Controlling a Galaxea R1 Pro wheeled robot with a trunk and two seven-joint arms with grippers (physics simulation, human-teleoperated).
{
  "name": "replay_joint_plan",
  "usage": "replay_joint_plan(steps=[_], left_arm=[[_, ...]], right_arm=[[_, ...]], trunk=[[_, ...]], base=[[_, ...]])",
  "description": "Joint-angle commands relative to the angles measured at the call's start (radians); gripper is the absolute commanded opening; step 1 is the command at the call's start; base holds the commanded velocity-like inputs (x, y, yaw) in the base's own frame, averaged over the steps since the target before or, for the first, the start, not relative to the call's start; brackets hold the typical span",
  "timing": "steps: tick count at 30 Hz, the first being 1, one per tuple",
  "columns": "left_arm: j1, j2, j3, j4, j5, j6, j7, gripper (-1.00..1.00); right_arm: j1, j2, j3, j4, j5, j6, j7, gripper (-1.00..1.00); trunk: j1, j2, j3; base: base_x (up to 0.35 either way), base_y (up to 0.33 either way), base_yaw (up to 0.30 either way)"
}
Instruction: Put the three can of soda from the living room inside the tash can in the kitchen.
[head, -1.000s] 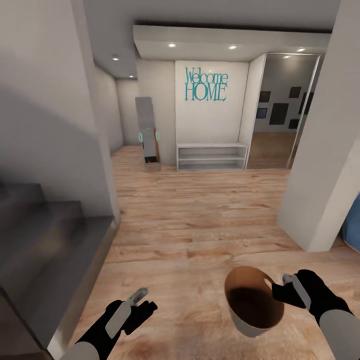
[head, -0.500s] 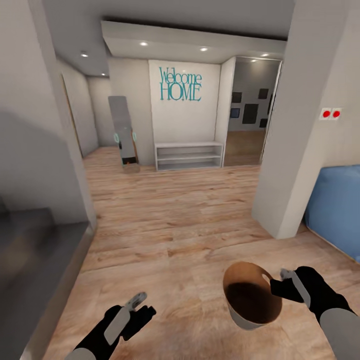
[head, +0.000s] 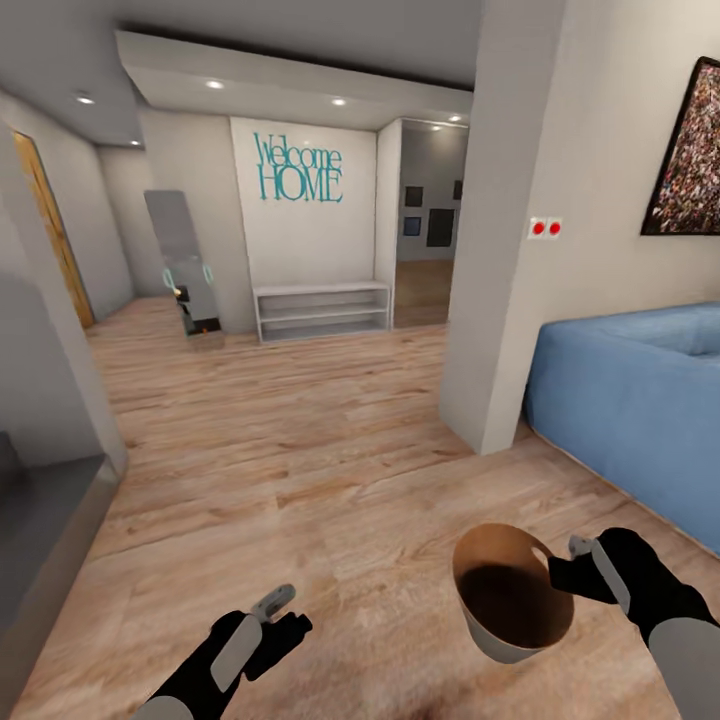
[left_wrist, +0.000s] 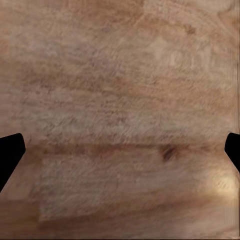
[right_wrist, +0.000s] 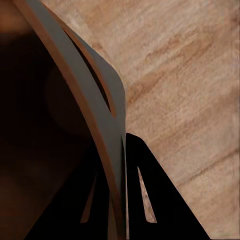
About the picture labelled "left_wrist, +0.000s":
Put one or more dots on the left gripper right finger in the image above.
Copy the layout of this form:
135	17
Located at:
232	148

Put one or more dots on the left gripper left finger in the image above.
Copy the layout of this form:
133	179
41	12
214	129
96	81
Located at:
12	149

